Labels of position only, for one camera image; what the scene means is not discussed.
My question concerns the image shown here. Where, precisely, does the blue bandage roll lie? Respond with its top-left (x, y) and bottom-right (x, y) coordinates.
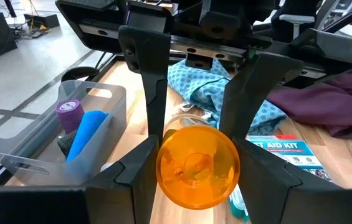
top-left (66, 110), bottom-right (110, 163)

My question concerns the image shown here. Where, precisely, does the orange pill bottle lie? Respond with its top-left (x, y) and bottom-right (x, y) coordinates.
top-left (155, 113), bottom-right (241, 210)

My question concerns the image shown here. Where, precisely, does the blue patterned hospital gown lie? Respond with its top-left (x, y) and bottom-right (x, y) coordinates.
top-left (166, 58), bottom-right (288, 137)

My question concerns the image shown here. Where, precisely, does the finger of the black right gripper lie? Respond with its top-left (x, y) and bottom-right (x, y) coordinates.
top-left (219, 52), bottom-right (305, 141)
top-left (118, 25), bottom-right (172, 146)

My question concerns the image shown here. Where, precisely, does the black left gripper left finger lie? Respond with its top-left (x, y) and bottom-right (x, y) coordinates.
top-left (83, 134), bottom-right (160, 224)

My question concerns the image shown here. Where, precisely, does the black table edge clamp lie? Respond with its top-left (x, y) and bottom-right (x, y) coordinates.
top-left (60, 65), bottom-right (101, 83)

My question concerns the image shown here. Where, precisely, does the purple cloth garment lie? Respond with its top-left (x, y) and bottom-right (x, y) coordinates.
top-left (265, 65), bottom-right (352, 139)

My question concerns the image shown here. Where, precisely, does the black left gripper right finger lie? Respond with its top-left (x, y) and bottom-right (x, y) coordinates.
top-left (233, 137), bottom-right (352, 224)

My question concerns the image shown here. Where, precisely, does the grey translucent plastic bin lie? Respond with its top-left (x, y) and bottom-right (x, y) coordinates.
top-left (0, 80), bottom-right (128, 187)

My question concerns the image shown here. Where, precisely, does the purple bandage roll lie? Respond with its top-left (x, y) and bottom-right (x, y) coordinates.
top-left (54, 98), bottom-right (85, 135)

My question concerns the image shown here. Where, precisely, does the grey office chair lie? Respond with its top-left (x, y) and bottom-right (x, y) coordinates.
top-left (270, 0), bottom-right (316, 44)

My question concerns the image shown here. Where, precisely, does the black box on floor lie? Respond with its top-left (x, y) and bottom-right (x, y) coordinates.
top-left (23, 12), bottom-right (61, 30)

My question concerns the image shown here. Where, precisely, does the green first aid kit box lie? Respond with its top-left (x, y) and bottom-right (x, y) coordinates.
top-left (227, 134), bottom-right (333, 223)

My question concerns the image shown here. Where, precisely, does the black bandage roll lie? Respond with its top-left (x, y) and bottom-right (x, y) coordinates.
top-left (57, 130), bottom-right (78, 157)

